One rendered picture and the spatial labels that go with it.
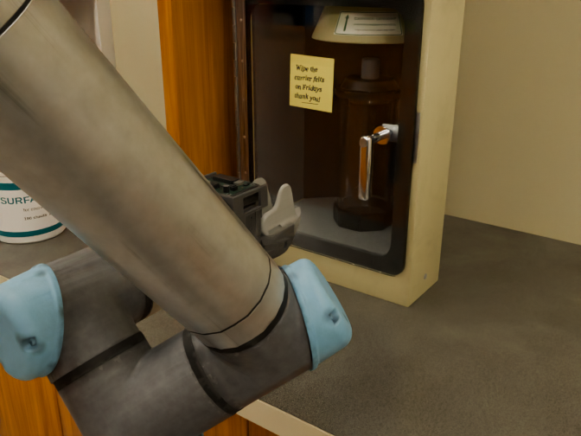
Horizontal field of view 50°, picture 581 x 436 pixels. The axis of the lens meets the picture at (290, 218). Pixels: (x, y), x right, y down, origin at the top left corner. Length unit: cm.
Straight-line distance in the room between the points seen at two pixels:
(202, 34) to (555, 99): 64
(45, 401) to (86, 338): 80
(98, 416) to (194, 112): 64
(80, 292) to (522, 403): 53
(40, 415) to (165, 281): 98
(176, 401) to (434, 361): 46
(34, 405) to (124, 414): 85
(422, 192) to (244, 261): 55
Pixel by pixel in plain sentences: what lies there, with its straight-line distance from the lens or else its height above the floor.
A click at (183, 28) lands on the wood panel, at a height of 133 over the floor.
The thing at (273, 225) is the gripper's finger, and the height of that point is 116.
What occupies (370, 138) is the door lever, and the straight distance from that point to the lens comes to 83.
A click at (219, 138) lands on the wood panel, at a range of 108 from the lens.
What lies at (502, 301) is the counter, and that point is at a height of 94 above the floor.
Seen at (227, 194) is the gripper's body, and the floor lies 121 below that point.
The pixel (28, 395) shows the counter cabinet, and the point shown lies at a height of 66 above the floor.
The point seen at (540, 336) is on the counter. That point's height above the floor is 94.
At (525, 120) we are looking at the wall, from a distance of 127.
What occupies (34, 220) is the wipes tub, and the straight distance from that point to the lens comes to 124.
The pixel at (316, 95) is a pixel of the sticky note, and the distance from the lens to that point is 92.
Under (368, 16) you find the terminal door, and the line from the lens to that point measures 87.
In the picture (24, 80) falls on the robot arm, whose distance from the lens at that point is 29.
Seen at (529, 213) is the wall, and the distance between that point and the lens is 131.
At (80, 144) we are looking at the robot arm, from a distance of 30.
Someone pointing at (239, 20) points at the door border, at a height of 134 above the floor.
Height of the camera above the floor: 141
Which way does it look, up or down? 22 degrees down
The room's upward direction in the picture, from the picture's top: straight up
